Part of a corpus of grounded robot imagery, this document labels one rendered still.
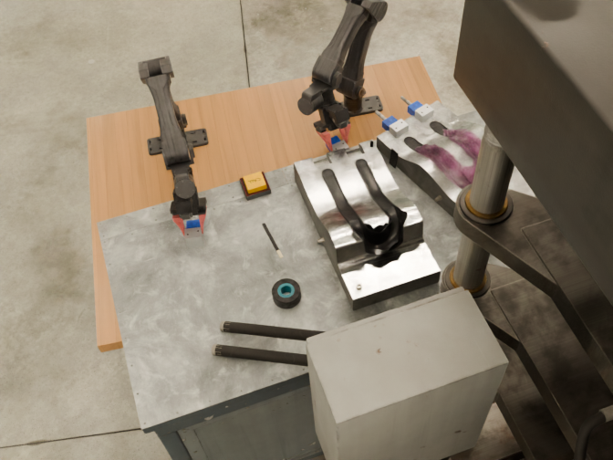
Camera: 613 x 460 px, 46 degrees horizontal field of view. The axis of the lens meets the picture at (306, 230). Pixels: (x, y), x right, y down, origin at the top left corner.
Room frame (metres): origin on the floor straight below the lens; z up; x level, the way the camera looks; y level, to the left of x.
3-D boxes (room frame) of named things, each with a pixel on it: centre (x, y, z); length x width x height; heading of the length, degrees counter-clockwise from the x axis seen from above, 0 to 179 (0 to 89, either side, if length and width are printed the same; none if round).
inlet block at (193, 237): (1.31, 0.34, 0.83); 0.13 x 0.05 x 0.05; 3
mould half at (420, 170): (1.44, -0.49, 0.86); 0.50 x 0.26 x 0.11; 32
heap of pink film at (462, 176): (1.44, -0.48, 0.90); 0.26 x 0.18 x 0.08; 32
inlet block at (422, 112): (1.69, -0.39, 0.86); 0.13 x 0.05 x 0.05; 32
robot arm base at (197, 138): (1.68, 0.40, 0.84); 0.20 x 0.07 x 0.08; 98
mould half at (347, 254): (1.26, -0.17, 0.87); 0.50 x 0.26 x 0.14; 15
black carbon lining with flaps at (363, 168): (1.28, -0.17, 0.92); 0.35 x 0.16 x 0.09; 15
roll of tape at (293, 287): (1.05, 0.07, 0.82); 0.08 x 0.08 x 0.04
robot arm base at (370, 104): (1.77, -0.19, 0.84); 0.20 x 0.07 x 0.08; 98
